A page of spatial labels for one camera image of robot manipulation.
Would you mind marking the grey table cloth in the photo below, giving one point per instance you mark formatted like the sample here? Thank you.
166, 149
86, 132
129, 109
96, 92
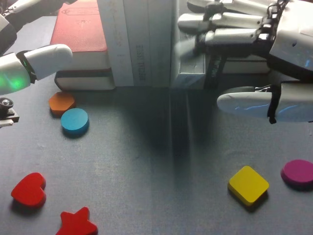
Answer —
146, 159

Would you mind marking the blue round block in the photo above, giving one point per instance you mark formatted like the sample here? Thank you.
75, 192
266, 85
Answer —
74, 121

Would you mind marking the white book with emblem cover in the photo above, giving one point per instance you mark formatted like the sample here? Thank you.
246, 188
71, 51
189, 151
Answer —
140, 29

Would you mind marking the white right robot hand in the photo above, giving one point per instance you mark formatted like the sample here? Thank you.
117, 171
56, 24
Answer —
24, 5

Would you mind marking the dark-edged hardcover book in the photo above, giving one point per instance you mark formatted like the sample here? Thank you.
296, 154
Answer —
85, 79

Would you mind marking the orange hexagon block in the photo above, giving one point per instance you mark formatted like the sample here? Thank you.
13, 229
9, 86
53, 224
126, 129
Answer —
61, 102

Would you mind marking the white hollow book with portrait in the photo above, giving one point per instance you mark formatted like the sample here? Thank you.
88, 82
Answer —
160, 36

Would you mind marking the red star block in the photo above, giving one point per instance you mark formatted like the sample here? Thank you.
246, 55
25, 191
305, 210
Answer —
75, 222

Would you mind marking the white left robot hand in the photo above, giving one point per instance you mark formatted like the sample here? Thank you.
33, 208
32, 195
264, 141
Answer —
288, 36

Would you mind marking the yellow square block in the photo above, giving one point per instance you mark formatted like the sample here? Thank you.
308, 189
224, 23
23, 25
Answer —
248, 184

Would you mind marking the magenta oval block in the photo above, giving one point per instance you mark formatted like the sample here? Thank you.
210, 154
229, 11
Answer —
299, 173

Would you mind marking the cream white book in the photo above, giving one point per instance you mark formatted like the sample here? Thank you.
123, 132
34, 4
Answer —
174, 49

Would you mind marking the red heart block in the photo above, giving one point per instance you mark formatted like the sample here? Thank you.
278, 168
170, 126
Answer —
28, 189

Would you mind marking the red embossed cover book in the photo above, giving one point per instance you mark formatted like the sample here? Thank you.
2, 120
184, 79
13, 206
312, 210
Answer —
78, 29

